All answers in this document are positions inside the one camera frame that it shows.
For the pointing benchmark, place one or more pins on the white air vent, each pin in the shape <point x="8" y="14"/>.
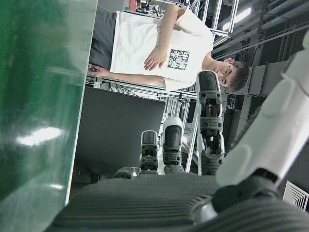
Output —
<point x="295" y="195"/>

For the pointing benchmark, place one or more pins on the aluminium profile frame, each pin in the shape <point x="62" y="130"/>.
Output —
<point x="233" y="17"/>

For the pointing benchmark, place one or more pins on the green conveyor belt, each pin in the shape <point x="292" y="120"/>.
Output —
<point x="36" y="96"/>

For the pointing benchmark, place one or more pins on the person in white t-shirt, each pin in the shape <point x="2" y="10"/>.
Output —
<point x="144" y="36"/>

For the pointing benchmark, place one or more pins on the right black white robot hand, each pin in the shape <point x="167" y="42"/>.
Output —
<point x="144" y="205"/>

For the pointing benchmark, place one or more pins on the black flat panel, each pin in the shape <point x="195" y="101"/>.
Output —
<point x="116" y="133"/>

